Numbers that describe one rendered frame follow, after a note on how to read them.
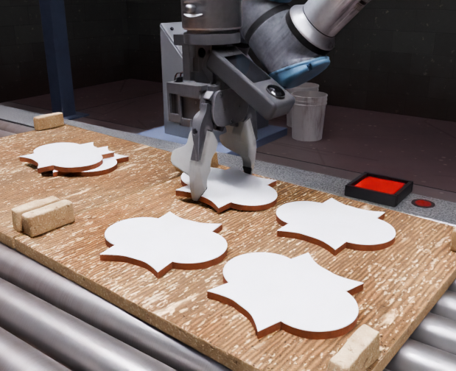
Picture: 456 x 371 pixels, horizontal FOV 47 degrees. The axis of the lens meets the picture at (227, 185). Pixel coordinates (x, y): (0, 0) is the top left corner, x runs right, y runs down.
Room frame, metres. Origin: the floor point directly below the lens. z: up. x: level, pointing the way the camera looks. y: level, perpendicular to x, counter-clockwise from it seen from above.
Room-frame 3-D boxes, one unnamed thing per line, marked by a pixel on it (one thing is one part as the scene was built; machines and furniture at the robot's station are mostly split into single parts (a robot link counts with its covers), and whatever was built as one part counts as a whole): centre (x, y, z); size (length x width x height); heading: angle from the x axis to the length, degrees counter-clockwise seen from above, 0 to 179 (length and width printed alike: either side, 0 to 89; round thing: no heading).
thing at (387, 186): (0.72, -0.22, 0.92); 0.06 x 0.06 x 0.01; 54
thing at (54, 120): (1.03, 0.36, 0.95); 0.06 x 0.02 x 0.03; 140
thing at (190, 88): (0.69, 0.02, 1.09); 0.09 x 0.08 x 0.12; 51
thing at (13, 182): (0.80, 0.29, 0.93); 0.41 x 0.35 x 0.02; 50
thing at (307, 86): (4.74, -0.67, 0.19); 0.30 x 0.30 x 0.37
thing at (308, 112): (4.31, -0.67, 0.19); 0.30 x 0.30 x 0.37
